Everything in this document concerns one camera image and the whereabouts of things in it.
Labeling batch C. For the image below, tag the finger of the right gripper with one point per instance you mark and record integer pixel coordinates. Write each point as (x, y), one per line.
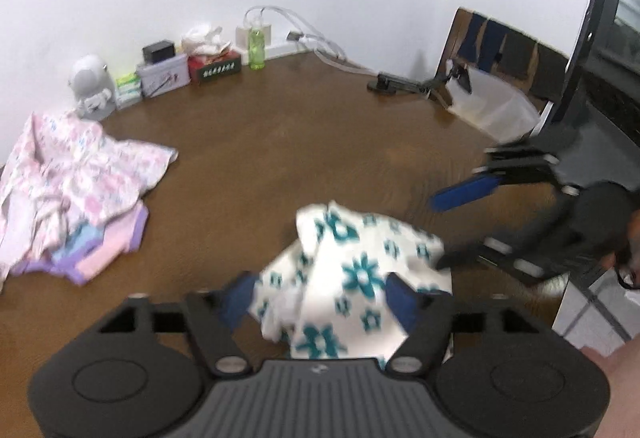
(467, 191)
(468, 254)

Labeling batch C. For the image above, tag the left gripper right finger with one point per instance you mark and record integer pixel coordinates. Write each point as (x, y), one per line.
(427, 320)

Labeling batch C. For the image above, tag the pink patterned garment pile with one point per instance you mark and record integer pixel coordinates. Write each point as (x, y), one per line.
(64, 172)

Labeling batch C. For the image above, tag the person's right hand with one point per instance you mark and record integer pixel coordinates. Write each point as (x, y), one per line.
(622, 368)

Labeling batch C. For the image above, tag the brown wooden chair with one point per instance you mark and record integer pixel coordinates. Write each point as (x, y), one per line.
(488, 45)

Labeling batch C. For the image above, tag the green white small packet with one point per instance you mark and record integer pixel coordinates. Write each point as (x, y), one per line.
(128, 90)

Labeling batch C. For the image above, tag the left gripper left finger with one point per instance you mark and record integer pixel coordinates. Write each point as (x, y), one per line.
(211, 319)

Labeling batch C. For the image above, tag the smartphone on holder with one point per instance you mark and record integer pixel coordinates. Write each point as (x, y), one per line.
(461, 74)

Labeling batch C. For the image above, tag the lilac pink folded garment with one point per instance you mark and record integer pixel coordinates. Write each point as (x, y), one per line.
(90, 249)

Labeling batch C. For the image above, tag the white power strip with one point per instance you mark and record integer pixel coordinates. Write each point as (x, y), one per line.
(275, 46)

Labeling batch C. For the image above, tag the small black box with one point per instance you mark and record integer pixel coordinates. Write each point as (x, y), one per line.
(158, 52)

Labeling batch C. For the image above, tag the white round robot figurine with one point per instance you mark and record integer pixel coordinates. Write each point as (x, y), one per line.
(93, 88)

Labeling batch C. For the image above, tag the white printed tin box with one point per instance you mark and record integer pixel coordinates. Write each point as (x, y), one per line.
(165, 76)

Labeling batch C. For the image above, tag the cream teal floral garment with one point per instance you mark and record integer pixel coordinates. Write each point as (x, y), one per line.
(325, 295)

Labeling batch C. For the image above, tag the black phone holder stand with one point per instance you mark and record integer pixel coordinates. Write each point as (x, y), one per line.
(388, 85)

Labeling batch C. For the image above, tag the green plastic bottle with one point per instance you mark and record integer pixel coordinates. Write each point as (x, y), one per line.
(256, 46)

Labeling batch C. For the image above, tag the red green tissue box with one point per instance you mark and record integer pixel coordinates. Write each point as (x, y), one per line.
(204, 69)

